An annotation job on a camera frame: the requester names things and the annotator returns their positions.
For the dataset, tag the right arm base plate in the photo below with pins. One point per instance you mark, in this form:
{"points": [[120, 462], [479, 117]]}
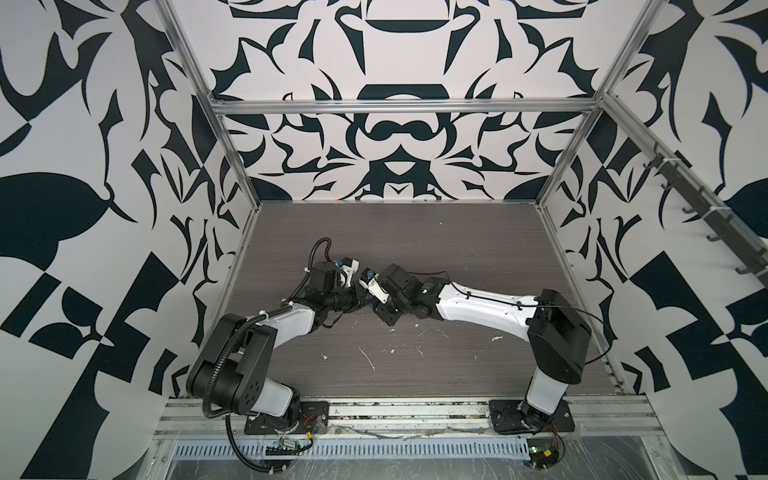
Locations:
{"points": [[516, 417]]}

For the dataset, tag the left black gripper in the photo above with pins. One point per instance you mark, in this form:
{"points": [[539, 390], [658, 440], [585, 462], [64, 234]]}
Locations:
{"points": [[359, 297]]}

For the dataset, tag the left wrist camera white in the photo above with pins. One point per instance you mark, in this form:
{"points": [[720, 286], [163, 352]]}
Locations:
{"points": [[347, 268]]}

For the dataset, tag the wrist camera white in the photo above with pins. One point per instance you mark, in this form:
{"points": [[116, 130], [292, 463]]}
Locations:
{"points": [[369, 282], [347, 268]]}

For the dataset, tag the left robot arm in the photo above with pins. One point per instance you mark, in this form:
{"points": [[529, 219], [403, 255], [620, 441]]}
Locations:
{"points": [[230, 375]]}

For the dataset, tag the grey wall hook rail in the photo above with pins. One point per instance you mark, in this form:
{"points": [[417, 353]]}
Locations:
{"points": [[703, 204]]}

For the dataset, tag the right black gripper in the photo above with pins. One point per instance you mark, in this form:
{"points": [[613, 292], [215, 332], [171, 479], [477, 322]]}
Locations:
{"points": [[382, 312]]}

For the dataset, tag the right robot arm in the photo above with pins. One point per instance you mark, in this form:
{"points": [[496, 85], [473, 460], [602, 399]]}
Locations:
{"points": [[558, 333]]}

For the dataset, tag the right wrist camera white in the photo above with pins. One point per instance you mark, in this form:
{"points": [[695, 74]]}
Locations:
{"points": [[369, 282]]}

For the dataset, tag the white slotted cable duct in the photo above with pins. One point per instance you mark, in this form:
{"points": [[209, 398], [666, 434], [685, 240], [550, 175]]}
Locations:
{"points": [[364, 449]]}

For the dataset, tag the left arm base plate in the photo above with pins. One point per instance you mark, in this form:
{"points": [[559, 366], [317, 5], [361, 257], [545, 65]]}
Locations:
{"points": [[302, 417]]}

